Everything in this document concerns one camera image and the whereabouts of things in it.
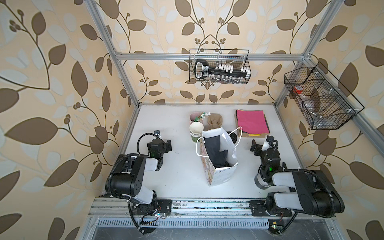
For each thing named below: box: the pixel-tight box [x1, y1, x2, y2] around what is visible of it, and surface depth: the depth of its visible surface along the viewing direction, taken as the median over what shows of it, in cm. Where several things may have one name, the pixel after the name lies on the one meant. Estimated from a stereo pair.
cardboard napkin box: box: [235, 109, 271, 138], surface depth 105 cm
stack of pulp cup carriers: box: [207, 113, 223, 131], surface depth 110 cm
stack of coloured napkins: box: [235, 109, 270, 137], surface depth 106 cm
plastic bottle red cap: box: [293, 85, 304, 94], surface depth 88 cm
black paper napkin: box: [203, 135, 228, 169], surface depth 81 cm
